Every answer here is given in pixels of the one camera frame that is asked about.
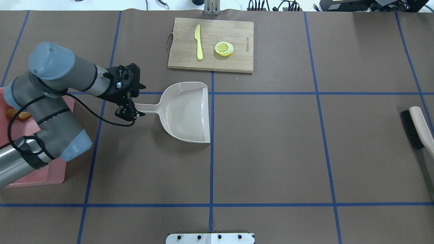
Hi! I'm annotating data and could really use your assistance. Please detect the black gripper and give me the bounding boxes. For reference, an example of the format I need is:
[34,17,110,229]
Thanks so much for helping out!
[100,63,146,121]

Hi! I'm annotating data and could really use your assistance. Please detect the beige plastic dustpan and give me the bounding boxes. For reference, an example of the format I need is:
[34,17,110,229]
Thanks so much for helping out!
[135,82,211,143]

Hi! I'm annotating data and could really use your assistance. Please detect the tan ginger root toy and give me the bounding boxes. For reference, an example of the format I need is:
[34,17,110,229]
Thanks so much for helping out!
[6,107,32,121]

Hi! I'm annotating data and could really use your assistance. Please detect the beige hand brush black bristles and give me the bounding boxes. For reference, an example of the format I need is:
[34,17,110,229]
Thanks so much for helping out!
[400,106,434,158]

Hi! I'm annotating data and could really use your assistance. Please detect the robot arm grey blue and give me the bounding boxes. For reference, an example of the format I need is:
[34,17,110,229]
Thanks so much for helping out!
[1,42,146,187]

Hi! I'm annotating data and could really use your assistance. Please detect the pink plastic bin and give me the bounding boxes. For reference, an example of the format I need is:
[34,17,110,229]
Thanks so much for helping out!
[0,88,66,187]

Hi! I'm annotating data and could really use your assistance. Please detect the bamboo cutting board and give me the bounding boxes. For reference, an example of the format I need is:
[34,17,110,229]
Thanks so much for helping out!
[167,17,254,74]

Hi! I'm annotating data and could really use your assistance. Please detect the yellow plastic knife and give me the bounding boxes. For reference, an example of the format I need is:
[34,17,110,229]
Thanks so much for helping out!
[194,24,203,61]

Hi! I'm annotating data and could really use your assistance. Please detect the yellow lemon slice toy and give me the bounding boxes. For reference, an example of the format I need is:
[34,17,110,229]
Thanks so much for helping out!
[214,41,234,57]

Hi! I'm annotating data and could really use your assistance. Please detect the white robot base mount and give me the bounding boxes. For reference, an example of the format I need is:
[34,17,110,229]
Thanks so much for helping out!
[165,233,255,244]

